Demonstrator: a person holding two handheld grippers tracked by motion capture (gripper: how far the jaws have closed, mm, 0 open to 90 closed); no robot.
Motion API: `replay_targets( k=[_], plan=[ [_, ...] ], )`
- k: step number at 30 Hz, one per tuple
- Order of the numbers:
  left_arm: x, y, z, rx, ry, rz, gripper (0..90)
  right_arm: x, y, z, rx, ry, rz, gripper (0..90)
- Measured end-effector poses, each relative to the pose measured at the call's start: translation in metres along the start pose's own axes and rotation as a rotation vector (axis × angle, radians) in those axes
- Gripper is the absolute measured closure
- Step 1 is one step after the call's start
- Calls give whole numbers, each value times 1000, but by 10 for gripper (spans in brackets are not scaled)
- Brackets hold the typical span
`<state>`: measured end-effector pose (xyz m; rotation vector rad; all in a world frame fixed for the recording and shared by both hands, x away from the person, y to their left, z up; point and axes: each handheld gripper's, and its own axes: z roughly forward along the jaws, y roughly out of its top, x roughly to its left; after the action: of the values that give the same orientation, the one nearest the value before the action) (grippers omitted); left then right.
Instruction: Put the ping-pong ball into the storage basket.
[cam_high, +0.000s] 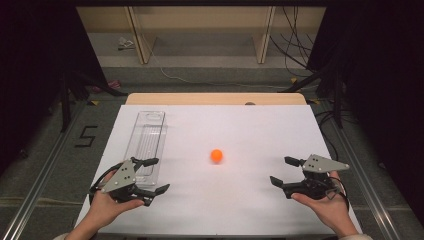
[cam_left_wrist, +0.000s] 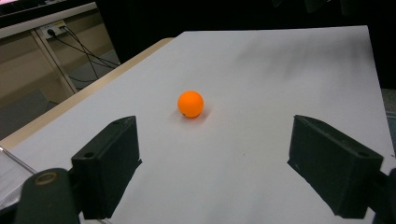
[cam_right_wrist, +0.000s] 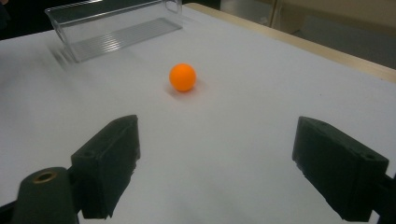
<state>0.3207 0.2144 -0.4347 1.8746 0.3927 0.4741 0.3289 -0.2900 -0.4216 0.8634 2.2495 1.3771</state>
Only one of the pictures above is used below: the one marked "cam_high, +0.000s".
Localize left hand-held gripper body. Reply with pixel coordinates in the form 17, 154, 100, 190
100, 159, 148, 204

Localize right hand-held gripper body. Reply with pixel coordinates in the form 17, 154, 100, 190
290, 154, 350, 201

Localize clear plastic tray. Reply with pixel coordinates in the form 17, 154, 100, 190
123, 110, 168, 188

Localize orange ball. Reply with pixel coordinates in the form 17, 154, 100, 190
210, 148, 224, 164

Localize person's right hand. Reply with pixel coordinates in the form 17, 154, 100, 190
290, 170, 360, 238

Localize person's left hand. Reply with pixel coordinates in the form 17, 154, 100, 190
79, 171, 145, 231

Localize white table sheet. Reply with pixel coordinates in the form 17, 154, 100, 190
74, 104, 364, 236

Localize black tripod stand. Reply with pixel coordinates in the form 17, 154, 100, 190
279, 63, 344, 129
59, 71, 129, 133

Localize pink crumpled thing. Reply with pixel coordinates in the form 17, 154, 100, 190
91, 79, 122, 94

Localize dark curtain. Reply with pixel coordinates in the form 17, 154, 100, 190
306, 0, 424, 218
0, 0, 108, 174

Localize grey crumpled thing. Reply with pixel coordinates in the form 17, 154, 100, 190
117, 36, 136, 52

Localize light wooden shelf unit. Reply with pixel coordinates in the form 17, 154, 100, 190
75, 5, 327, 66

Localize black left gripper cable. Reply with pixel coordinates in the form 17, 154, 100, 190
88, 162, 124, 206

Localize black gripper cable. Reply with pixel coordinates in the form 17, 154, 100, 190
324, 175, 350, 211
88, 162, 124, 206

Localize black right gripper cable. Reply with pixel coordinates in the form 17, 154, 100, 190
324, 175, 350, 211

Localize black floor cable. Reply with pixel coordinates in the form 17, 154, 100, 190
314, 109, 359, 168

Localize metal floor rail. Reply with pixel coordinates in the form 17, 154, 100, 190
318, 108, 399, 240
0, 99, 88, 240

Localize hanging black cables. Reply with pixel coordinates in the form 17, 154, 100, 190
269, 6, 321, 79

